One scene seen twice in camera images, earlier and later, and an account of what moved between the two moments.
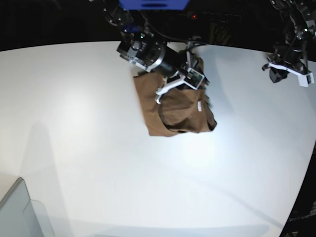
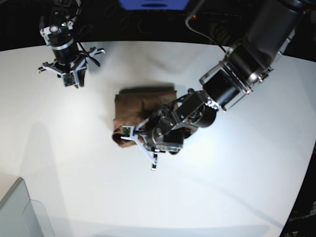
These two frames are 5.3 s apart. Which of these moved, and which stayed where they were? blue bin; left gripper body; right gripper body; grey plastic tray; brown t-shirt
Moved: brown t-shirt; right gripper body; left gripper body
Stayed: blue bin; grey plastic tray
